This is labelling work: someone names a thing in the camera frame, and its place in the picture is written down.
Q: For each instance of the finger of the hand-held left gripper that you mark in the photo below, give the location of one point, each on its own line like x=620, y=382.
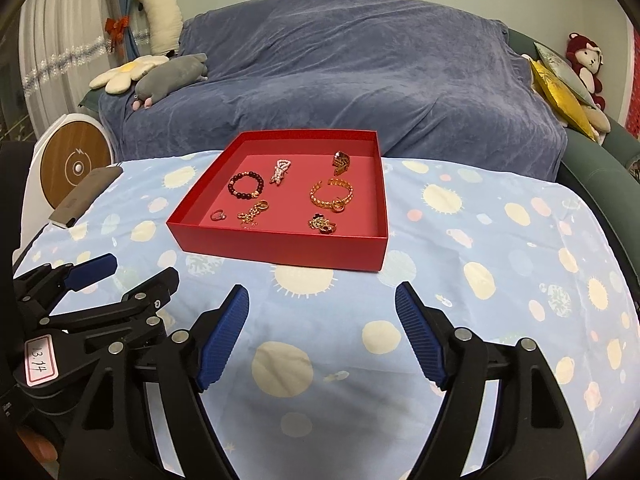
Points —
x=92, y=270
x=145, y=295

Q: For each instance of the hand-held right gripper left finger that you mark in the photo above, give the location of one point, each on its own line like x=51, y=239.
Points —
x=222, y=340

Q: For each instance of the red bow curtain tie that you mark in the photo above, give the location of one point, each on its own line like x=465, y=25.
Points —
x=117, y=30

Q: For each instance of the grey plush toy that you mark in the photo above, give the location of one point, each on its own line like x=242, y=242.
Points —
x=167, y=77

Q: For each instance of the pearl hair clip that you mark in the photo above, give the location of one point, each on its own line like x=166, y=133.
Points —
x=280, y=171

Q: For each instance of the light blue patterned tablecloth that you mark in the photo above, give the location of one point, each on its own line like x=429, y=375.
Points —
x=500, y=240

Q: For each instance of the flower-shaped cushion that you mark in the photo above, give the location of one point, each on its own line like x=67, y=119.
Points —
x=122, y=72

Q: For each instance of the person's left hand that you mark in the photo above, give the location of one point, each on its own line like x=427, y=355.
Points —
x=40, y=445

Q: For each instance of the red monkey plush toy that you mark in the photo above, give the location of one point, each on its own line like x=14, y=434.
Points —
x=587, y=62

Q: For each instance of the green sofa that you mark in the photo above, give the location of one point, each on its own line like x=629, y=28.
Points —
x=595, y=170

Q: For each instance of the white cow plush toy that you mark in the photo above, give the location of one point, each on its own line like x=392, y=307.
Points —
x=162, y=15

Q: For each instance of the blue-grey sofa cover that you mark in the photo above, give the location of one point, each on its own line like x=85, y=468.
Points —
x=350, y=65

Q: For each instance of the white round wood-faced device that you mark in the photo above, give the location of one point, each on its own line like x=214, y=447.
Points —
x=75, y=150

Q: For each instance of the gold shiny pillow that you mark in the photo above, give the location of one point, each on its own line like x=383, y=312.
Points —
x=562, y=97

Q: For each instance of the silver-green pillow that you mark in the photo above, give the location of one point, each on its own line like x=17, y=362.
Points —
x=560, y=62

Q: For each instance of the cream plush toy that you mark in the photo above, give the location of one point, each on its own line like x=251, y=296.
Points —
x=597, y=120

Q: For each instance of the grey rectangular case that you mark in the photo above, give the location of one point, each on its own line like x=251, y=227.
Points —
x=85, y=195

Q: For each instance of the red shallow box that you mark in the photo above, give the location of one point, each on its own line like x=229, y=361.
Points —
x=292, y=195

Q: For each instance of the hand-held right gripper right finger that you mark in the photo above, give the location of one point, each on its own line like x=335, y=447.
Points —
x=420, y=340

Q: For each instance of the white sheer curtain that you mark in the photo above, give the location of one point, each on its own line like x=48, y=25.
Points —
x=60, y=25

